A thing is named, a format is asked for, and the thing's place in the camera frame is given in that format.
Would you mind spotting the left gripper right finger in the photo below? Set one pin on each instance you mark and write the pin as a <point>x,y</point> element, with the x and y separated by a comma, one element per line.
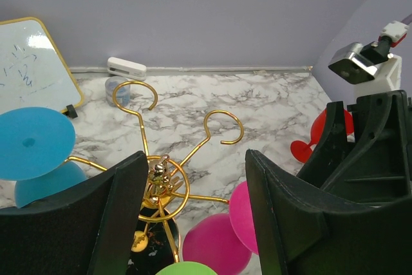
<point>301,229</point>

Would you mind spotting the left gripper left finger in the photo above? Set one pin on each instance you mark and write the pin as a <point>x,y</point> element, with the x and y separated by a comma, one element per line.
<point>86,229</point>

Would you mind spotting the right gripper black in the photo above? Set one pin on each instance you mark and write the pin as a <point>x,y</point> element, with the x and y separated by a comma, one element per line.
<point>374,169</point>

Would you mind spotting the red wine glass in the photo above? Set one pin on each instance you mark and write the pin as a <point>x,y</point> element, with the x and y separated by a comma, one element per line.
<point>302,150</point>

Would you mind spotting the pink wine glass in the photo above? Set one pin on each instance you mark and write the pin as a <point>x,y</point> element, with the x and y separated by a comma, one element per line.
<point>224,242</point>

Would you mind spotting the orange wine glass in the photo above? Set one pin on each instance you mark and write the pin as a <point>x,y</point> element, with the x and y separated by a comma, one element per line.
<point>140,241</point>

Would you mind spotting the green wine glass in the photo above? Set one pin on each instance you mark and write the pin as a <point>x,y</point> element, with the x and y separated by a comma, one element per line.
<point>186,268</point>

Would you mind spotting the blue wine glass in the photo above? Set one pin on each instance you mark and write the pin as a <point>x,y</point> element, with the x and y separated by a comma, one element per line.
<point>35,143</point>

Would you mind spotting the small clear plastic cup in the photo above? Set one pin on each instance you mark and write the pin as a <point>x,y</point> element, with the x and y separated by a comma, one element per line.
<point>122,95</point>

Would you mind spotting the white eraser box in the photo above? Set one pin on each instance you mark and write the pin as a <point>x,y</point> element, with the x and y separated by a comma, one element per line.
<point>127,69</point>

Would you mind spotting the gold wire glass rack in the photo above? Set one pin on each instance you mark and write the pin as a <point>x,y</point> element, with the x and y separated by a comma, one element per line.
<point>168,187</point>

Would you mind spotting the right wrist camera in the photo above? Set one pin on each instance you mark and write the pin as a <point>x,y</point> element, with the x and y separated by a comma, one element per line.
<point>372,68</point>

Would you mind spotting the small whiteboard gold frame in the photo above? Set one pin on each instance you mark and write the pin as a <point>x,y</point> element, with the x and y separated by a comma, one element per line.
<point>33,71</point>

